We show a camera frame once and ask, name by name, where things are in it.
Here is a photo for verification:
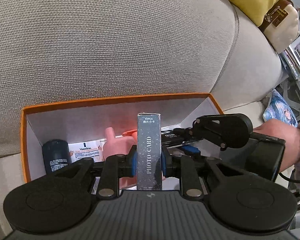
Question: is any dark printed card box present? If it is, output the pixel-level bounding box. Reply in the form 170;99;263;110
137;113;163;191

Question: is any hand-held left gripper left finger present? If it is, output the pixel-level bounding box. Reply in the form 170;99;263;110
50;145;138;198

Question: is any pink cup with spout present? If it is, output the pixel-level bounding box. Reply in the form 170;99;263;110
102;127;138;188

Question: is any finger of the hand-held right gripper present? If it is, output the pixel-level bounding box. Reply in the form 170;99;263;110
180;144;203;157
173;116;227;150

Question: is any cream bag with brown strap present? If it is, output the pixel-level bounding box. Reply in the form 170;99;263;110
259;0;300;54

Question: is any beige sofa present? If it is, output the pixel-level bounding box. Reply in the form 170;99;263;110
0;0;290;240

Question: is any black cable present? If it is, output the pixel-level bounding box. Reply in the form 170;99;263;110
275;170;300;184

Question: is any white cream tube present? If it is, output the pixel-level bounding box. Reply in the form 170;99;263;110
68;138;108;164

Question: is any person's right hand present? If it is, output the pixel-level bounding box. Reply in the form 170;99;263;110
252;119;300;173

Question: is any orange cardboard box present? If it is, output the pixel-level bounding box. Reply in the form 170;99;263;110
20;93;224;183

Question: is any plaid glasses case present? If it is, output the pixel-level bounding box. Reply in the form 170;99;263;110
161;125;199;150

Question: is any black bottle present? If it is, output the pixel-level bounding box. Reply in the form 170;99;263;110
42;139;71;174

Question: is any grey metal frame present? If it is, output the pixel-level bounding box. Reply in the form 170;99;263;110
284;79;300;120

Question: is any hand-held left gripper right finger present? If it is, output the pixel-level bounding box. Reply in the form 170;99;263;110
161;147;252;198

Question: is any blue printed pillow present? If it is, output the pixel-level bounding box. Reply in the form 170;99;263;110
262;89;299;128

